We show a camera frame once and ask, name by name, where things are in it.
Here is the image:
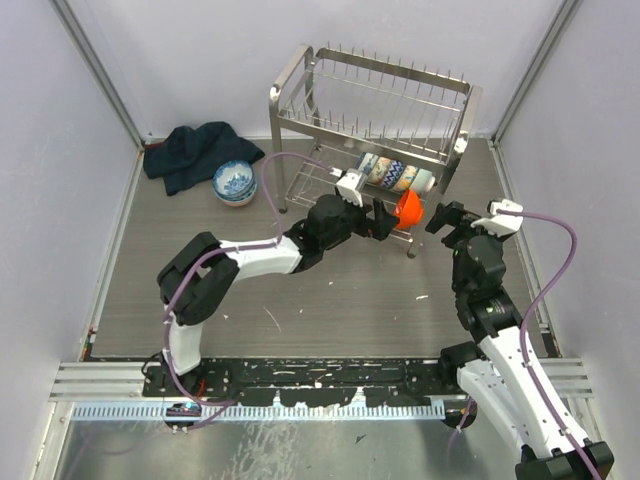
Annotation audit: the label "blue swirl back bowl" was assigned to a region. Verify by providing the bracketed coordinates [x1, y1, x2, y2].
[356, 153, 378, 176]

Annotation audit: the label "stainless steel dish rack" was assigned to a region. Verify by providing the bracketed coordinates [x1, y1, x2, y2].
[269, 41, 484, 259]

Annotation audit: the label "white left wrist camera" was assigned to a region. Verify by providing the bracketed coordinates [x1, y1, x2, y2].
[335, 168, 367, 207]

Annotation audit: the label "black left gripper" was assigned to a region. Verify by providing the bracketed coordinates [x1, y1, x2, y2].
[321, 194, 399, 253]

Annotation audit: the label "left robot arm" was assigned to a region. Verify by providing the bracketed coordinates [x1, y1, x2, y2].
[157, 194, 399, 396]

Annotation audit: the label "orange floral back bowl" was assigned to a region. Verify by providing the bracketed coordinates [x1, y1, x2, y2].
[369, 157, 396, 188]

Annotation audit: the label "slotted cable duct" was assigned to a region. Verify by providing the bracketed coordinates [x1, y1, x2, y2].
[70, 399, 446, 422]

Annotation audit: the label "yellow orange back bowl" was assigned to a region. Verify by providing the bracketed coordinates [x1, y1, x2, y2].
[395, 165, 419, 192]

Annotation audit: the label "blue white floral bowl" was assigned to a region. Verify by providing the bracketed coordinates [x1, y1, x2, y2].
[212, 160, 256, 199]

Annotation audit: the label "green grid back bowl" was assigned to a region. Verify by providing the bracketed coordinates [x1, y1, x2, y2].
[410, 169, 435, 195]

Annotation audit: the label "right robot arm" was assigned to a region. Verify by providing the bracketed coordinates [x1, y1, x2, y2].
[425, 199, 614, 479]

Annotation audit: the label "plain orange bowl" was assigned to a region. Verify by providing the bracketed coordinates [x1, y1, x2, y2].
[393, 189, 424, 230]

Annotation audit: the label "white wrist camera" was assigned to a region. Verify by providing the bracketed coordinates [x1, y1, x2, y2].
[471, 199, 524, 238]
[335, 168, 367, 207]

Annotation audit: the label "dark blue crumpled cloth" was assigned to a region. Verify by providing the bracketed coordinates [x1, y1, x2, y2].
[143, 121, 265, 196]

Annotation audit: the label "aluminium frame rail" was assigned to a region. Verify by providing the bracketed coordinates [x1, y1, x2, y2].
[47, 357, 596, 404]

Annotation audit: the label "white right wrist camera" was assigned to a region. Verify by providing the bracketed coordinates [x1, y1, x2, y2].
[471, 199, 524, 238]

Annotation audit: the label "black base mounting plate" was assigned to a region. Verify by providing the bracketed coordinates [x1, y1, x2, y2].
[142, 355, 481, 407]

